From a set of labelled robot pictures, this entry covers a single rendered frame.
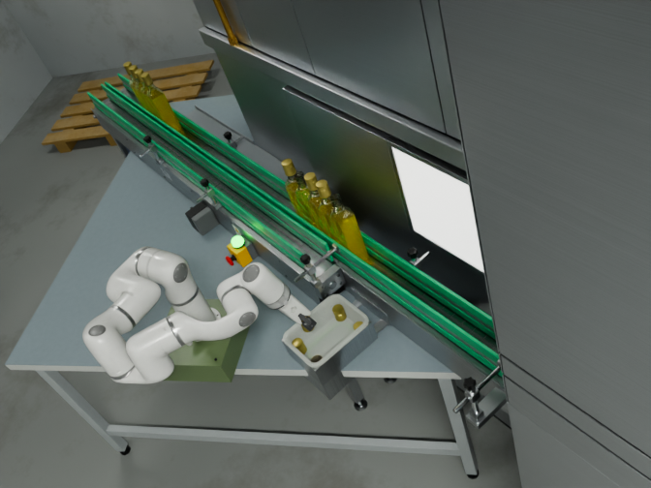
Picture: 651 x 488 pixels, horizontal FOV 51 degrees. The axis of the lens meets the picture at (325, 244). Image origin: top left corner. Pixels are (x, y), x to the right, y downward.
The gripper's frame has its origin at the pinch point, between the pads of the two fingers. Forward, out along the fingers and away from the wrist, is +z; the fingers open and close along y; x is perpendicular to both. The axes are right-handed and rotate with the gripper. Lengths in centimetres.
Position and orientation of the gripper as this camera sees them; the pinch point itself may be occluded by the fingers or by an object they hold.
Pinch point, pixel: (305, 320)
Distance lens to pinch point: 195.7
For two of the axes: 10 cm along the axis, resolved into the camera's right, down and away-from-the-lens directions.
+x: -6.4, 7.6, -1.2
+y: -6.2, -4.2, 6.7
